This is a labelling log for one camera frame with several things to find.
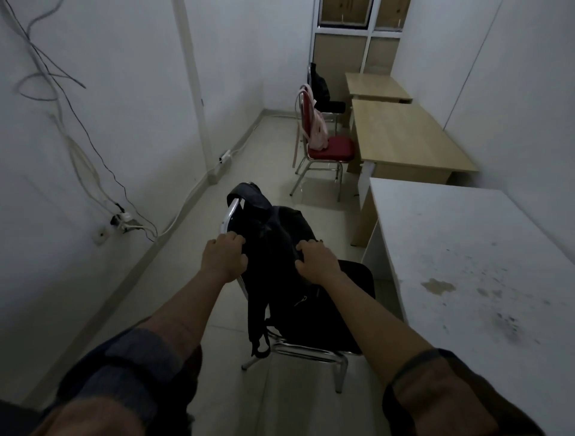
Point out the person's right fingers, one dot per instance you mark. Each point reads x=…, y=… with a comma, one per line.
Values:
x=307, y=251

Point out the red chair with chrome frame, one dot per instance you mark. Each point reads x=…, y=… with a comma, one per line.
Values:
x=330, y=148

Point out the person's right hand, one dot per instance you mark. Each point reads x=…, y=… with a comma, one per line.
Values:
x=320, y=266

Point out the black backpack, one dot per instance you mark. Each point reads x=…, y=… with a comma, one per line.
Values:
x=278, y=269

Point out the long wooden desk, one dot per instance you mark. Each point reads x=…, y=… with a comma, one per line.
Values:
x=404, y=134

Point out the white wall socket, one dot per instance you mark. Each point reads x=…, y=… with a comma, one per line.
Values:
x=101, y=236

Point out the white wall conduit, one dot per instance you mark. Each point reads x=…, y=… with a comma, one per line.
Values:
x=191, y=81

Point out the person's left forearm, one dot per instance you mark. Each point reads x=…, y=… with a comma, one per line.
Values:
x=188, y=310

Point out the white framed window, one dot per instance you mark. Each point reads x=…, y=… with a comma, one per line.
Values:
x=359, y=40

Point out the person's left hand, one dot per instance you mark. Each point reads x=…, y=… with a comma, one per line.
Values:
x=220, y=260

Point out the black bag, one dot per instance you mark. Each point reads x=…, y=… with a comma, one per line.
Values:
x=319, y=85

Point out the person's left fingers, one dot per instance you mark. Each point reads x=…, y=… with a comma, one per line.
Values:
x=233, y=245

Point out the small wooden desk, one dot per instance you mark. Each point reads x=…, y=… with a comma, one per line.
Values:
x=375, y=85

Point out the white plug adapter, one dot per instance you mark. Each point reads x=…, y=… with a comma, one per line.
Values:
x=123, y=221

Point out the dark blue rolled sleeve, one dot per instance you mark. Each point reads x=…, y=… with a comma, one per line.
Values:
x=121, y=373

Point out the person's right forearm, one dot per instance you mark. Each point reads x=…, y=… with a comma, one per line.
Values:
x=377, y=328

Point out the dark brown rolled sleeve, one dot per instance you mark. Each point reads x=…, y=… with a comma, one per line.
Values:
x=453, y=395

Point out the black chair with chrome frame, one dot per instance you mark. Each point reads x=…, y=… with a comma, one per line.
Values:
x=346, y=310
x=334, y=108

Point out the white stained desk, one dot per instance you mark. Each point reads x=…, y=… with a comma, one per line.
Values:
x=467, y=269

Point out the pink backpack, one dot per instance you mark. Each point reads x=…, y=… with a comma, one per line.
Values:
x=318, y=130

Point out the white power strip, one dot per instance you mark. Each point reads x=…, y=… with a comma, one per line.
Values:
x=225, y=157

